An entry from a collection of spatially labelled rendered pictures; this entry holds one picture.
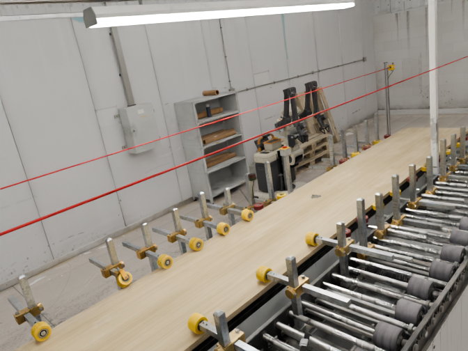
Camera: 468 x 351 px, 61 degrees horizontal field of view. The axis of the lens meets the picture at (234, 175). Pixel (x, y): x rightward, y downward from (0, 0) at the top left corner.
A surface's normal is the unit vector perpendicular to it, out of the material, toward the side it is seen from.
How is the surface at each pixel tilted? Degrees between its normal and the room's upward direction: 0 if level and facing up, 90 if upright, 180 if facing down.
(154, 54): 90
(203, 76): 90
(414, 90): 90
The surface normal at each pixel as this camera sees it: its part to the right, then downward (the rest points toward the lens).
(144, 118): 0.70, 0.10
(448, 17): -0.69, 0.32
